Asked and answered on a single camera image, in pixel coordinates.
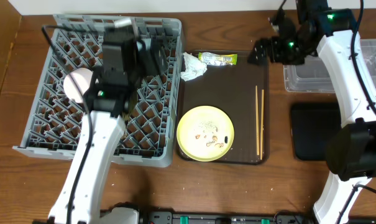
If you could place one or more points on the pink bowl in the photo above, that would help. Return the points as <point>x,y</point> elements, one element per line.
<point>77,83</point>

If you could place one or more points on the green snack wrapper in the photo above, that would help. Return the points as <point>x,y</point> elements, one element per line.
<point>217,60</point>

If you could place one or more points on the clear plastic bin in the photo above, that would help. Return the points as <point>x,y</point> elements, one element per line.
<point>313,76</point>

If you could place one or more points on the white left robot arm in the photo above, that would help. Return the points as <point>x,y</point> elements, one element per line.
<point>108,94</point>

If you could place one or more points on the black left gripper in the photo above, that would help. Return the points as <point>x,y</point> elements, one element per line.
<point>156,58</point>

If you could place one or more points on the yellow plate with crumbs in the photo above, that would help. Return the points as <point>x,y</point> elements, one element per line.
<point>205,133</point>

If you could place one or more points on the crumpled white napkin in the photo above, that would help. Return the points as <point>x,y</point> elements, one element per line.
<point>194,67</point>

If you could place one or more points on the black plastic bin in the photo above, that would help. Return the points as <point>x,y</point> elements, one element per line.
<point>312,126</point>

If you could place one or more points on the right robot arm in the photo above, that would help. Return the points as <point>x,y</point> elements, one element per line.
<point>333,36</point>

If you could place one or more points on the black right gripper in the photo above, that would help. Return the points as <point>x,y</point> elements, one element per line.
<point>269,50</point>

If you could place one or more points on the grey plastic dish rack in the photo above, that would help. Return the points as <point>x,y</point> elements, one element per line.
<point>54,124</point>

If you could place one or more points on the dark brown serving tray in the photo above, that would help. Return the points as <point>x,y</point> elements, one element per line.
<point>231,88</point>

